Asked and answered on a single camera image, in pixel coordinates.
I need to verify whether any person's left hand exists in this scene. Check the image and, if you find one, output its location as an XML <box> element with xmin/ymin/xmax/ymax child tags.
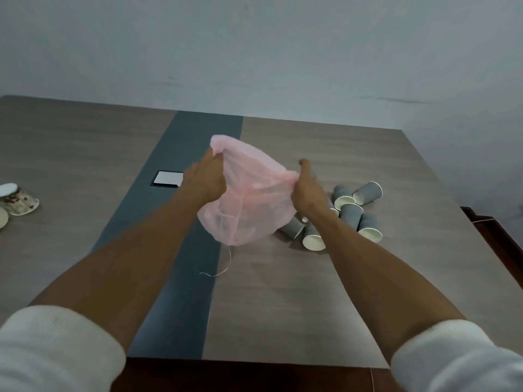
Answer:
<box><xmin>181</xmin><ymin>147</ymin><xmax>228</xmax><ymax>205</ymax></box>

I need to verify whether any person's right hand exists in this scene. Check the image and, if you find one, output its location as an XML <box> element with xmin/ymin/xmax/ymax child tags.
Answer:
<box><xmin>289</xmin><ymin>158</ymin><xmax>332</xmax><ymax>215</ymax></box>

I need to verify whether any pink plastic bag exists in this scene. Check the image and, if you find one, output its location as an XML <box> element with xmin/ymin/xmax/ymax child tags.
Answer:
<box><xmin>197</xmin><ymin>134</ymin><xmax>301</xmax><ymax>247</ymax></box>

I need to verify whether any pile of grey paper cups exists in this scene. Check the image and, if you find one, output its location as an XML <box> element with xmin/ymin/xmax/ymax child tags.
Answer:
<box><xmin>279</xmin><ymin>181</ymin><xmax>384</xmax><ymax>253</ymax></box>

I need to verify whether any person's left forearm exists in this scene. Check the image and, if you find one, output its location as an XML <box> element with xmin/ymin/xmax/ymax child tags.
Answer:
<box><xmin>28</xmin><ymin>187</ymin><xmax>205</xmax><ymax>360</ymax></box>

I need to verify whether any person's right forearm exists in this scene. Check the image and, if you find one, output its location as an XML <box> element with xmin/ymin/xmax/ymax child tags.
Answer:
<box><xmin>314</xmin><ymin>206</ymin><xmax>466</xmax><ymax>368</ymax></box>

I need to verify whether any smartphone on table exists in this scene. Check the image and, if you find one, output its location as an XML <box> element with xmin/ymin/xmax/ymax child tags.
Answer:
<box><xmin>151</xmin><ymin>170</ymin><xmax>185</xmax><ymax>188</ymax></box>

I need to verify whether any wooden table with grey strip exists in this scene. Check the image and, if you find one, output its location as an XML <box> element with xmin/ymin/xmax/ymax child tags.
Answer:
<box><xmin>0</xmin><ymin>95</ymin><xmax>523</xmax><ymax>370</ymax></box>

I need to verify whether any white right sleeve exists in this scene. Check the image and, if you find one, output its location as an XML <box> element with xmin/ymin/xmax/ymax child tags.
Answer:
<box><xmin>391</xmin><ymin>320</ymin><xmax>523</xmax><ymax>392</ymax></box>

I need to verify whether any white sleeve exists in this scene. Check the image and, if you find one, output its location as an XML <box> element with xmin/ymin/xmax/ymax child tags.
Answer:
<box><xmin>391</xmin><ymin>320</ymin><xmax>523</xmax><ymax>392</ymax></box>
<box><xmin>0</xmin><ymin>305</ymin><xmax>126</xmax><ymax>392</ymax></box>

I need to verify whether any white left sleeve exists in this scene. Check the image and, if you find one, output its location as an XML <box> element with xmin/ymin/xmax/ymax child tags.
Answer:
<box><xmin>0</xmin><ymin>305</ymin><xmax>126</xmax><ymax>392</ymax></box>

